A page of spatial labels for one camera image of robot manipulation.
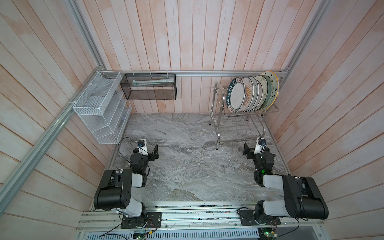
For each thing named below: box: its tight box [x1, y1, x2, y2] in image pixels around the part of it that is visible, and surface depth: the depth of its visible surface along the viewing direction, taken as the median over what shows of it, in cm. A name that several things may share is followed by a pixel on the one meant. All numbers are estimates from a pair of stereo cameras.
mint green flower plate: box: [260, 75, 272, 110], surface depth 76 cm
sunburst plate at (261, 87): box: [254, 75, 264, 111], surface depth 78 cm
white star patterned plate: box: [260, 70, 280, 111], surface depth 78 cm
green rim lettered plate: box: [226, 77, 246, 114], surface depth 88 cm
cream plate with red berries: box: [255, 75, 269, 111], surface depth 78 cm
